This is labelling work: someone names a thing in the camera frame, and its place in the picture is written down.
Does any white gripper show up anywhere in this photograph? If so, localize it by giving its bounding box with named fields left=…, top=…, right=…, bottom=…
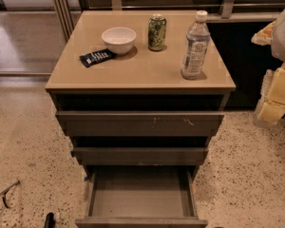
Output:
left=251, top=9, right=285, bottom=124

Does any clear blue plastic bottle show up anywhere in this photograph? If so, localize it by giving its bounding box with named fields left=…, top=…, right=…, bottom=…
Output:
left=180, top=10, right=210, bottom=80

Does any brown drawer cabinet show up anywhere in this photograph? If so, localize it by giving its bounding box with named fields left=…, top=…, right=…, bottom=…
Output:
left=45, top=9, right=237, bottom=182

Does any grey open bottom drawer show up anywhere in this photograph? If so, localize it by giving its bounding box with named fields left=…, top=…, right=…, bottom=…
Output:
left=75, top=166, right=208, bottom=228

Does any grey middle drawer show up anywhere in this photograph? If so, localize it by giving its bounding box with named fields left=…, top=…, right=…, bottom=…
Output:
left=71, top=147, right=208, bottom=165

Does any grey top drawer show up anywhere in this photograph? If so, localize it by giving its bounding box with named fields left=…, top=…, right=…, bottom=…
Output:
left=56, top=111, right=224, bottom=137

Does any green drink can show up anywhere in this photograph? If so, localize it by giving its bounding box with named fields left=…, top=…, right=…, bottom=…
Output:
left=148, top=14, right=166, bottom=51

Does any white ceramic bowl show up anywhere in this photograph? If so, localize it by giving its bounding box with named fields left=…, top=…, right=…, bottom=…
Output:
left=102, top=27, right=137, bottom=55

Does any dark blue snack packet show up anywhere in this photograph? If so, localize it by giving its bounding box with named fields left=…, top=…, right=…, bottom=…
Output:
left=79, top=48, right=116, bottom=67

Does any black object on floor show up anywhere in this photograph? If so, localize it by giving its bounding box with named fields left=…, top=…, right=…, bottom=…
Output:
left=44, top=212, right=55, bottom=228

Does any metal tool on floor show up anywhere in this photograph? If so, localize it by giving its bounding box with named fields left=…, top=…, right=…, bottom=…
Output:
left=0, top=180, right=20, bottom=209

